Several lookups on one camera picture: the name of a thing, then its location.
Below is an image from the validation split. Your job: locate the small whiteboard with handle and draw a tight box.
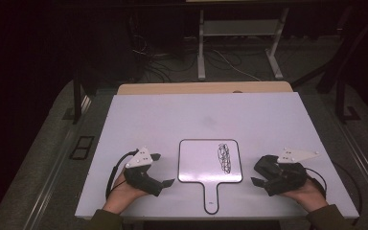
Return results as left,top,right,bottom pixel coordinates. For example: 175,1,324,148
177,138,244,216

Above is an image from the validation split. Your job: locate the white floor cable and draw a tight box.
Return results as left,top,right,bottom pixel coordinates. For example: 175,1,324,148
211,48,264,82

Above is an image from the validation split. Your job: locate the person's left hand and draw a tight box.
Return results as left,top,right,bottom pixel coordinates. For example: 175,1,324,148
103,170,150,215

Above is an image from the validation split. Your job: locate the bundle of black floor cables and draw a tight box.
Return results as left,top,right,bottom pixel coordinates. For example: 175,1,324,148
129,15,205,83

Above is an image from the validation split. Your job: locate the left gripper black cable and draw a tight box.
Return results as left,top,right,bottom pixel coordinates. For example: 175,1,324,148
105,148,140,199

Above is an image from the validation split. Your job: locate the person's right hand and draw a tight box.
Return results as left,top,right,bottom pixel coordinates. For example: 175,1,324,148
279,178,330,214

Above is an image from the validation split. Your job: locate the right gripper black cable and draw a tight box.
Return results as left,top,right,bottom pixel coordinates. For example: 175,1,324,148
305,167,329,198

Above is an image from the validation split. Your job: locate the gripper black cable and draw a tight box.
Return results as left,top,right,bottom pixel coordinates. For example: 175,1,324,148
105,148,140,199
305,167,329,198

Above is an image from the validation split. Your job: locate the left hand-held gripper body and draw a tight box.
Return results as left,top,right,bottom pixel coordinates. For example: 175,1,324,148
123,146,165,197

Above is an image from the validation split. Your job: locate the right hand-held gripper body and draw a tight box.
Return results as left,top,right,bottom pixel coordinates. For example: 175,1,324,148
263,147,320,197

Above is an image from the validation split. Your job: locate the thin black cable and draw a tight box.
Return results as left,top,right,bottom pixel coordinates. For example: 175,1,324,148
331,161,364,227

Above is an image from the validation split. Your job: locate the white metal stand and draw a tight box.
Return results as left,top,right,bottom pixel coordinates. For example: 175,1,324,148
196,7,290,81

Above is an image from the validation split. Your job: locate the black metal stand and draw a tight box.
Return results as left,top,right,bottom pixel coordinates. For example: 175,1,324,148
290,9,362,125
72,67,93,126

